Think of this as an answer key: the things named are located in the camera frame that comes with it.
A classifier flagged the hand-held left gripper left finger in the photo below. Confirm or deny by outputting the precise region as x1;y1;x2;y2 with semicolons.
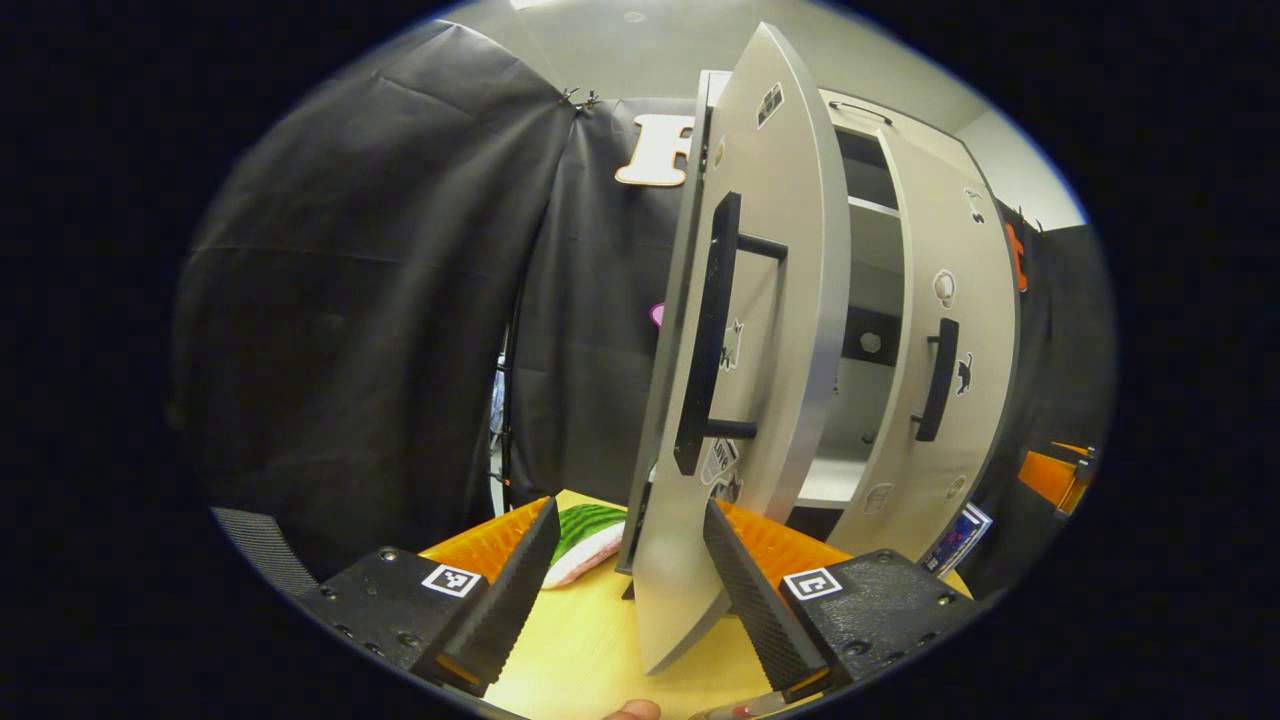
298;496;562;698

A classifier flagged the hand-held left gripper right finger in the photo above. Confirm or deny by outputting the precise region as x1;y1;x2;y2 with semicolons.
702;499;981;703

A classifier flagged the white cabinet door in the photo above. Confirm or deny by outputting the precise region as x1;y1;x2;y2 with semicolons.
630;22;851;676
828;128;1022;561

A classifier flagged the white and grey cabinet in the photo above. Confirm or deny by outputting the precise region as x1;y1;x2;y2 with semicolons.
615;68;1026;576

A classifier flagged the white cabinet drawer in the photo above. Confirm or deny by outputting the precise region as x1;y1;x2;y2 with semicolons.
820;88;971;153

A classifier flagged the green striped watermelon toy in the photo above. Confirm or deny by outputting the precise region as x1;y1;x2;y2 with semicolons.
543;503;629;590

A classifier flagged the dark blue book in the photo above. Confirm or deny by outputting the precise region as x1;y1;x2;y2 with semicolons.
920;503;993;578

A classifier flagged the black backdrop cloth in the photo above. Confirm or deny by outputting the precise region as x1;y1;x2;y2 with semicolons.
170;20;1116;581

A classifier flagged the black woven strap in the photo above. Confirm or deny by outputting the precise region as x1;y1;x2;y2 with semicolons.
212;507;323;598

